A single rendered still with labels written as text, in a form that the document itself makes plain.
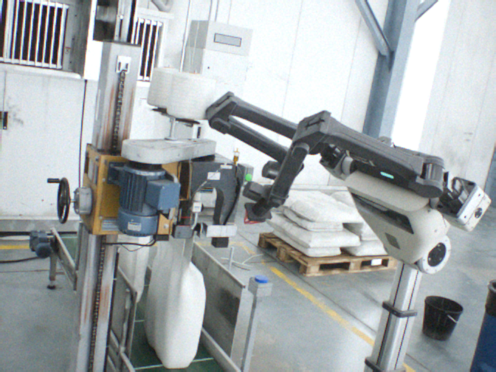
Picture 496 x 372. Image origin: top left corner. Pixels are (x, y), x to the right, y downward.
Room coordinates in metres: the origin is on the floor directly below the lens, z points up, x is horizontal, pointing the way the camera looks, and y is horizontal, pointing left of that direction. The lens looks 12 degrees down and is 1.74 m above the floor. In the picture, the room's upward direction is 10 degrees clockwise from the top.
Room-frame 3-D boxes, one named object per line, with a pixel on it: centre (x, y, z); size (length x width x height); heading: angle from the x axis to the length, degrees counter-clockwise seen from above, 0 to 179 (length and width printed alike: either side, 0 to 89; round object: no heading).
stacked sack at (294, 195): (5.29, -0.56, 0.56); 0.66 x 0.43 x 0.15; 119
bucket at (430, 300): (3.84, -1.62, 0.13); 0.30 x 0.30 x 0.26
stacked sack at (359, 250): (5.28, -1.30, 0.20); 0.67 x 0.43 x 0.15; 121
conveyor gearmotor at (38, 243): (3.46, 1.32, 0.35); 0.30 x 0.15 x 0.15; 31
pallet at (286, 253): (5.29, -0.92, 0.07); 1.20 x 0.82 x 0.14; 124
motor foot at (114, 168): (1.97, 0.46, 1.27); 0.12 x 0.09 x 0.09; 121
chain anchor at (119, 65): (2.02, 0.53, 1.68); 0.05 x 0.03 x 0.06; 121
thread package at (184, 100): (2.00, 0.26, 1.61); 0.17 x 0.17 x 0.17
